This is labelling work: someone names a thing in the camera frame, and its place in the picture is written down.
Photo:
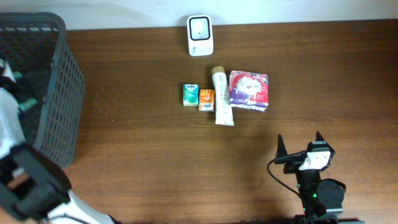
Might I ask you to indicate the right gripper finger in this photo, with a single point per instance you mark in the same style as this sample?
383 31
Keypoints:
281 150
319 137

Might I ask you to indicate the teal Kleenex tissue pack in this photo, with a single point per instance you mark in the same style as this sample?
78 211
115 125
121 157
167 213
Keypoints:
190 95

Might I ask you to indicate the grey plastic mesh basket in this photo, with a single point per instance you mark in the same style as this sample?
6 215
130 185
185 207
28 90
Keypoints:
35 45

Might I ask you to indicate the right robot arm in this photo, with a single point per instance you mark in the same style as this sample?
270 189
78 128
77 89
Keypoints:
321 198

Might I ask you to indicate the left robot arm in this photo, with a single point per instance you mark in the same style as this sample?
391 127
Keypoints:
32 186

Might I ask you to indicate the white barcode scanner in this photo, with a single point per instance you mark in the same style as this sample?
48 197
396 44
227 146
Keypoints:
200 35

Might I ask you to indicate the white tube with tan cap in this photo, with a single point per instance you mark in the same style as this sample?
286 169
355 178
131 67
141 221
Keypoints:
223 109

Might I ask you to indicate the mint toilet wipes pack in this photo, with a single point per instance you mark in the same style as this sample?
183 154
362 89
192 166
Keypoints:
28 95

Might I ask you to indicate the red purple tissue pack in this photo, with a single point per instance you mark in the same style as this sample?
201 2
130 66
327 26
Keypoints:
249 90

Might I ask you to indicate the orange Kleenex tissue pack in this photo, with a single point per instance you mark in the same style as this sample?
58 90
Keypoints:
206 100

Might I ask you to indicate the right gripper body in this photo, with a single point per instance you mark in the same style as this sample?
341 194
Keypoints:
292 164

